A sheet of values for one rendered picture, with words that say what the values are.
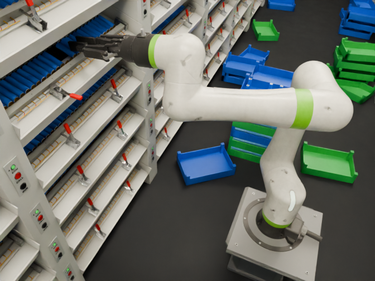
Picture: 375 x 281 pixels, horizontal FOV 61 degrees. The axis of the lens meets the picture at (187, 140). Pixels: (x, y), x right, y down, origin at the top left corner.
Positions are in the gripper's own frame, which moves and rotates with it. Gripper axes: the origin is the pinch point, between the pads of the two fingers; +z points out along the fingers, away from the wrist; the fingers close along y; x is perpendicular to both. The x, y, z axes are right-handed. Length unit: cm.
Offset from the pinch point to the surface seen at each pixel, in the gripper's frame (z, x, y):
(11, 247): 8, 44, 48
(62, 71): 0.0, 3.3, 10.9
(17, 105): -0.1, 3.2, 28.5
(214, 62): 15, 85, -146
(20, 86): 3.6, 1.8, 22.9
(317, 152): -73, 110, -93
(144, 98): 1.0, 37.0, -25.7
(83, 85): -4.1, 8.6, 8.9
